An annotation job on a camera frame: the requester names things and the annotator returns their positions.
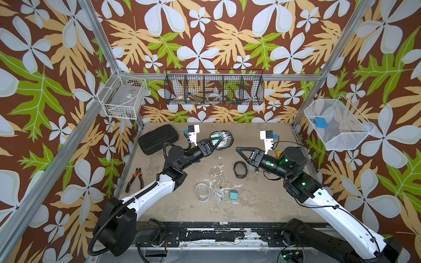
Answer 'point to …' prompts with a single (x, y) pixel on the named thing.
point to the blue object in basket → (320, 123)
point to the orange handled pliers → (138, 172)
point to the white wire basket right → (340, 126)
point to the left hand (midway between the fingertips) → (222, 138)
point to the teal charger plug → (234, 194)
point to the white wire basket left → (123, 96)
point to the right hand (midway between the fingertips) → (236, 151)
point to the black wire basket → (211, 86)
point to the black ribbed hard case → (148, 142)
